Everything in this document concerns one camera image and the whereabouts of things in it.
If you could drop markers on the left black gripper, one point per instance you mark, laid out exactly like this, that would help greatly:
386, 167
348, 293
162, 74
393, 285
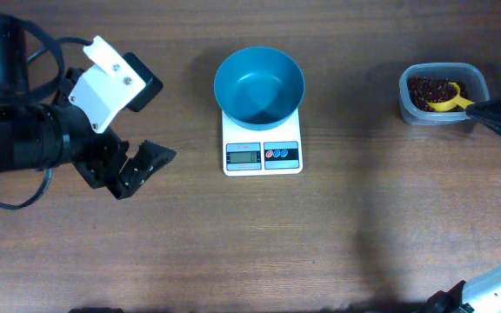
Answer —
101, 156

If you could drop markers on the yellow measuring scoop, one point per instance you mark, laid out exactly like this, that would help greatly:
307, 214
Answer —
457, 100

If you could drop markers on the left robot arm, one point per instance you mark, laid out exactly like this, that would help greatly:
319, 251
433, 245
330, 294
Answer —
51, 115

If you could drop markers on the blue plastic bowl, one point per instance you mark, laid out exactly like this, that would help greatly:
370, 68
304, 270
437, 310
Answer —
259, 88

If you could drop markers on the white digital kitchen scale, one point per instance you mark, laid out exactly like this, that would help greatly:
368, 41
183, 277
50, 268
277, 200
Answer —
277, 151

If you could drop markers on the clear plastic container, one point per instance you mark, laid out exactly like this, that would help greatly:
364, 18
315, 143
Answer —
462, 72

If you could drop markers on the red beans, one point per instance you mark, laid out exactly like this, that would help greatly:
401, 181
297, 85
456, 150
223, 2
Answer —
424, 90

